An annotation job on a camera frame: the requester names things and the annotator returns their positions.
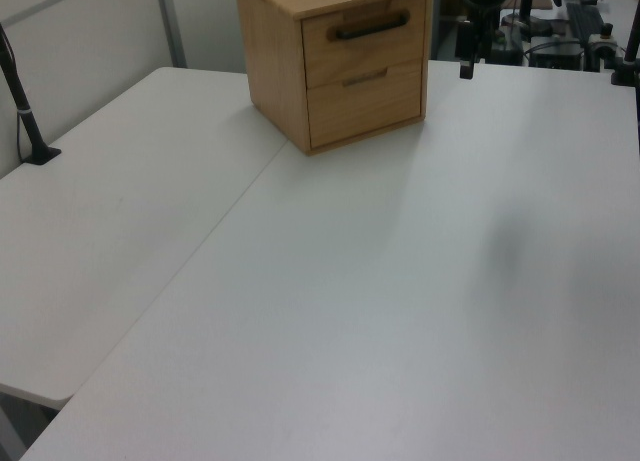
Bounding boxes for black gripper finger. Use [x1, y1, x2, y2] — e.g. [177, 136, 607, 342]
[458, 20, 476, 80]
[474, 26, 490, 65]

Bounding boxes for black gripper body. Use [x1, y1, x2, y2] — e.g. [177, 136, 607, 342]
[462, 0, 502, 32]

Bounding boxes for wooden drawer with black handle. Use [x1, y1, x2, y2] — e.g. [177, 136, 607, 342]
[300, 0, 428, 89]

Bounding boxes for wooden drawer with notch grip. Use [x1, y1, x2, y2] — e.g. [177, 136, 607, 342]
[305, 60, 424, 149]

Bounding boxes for wooden two-drawer cabinet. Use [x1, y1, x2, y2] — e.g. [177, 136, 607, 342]
[234, 0, 432, 157]

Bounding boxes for black equipment box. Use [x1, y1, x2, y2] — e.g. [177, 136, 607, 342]
[528, 42, 587, 73]

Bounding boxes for black keyboard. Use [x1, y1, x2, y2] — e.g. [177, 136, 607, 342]
[566, 2, 607, 41]

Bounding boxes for black clamp stand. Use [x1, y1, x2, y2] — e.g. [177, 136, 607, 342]
[607, 0, 640, 88]

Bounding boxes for black camera stand pole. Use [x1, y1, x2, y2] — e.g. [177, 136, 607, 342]
[0, 23, 63, 169]

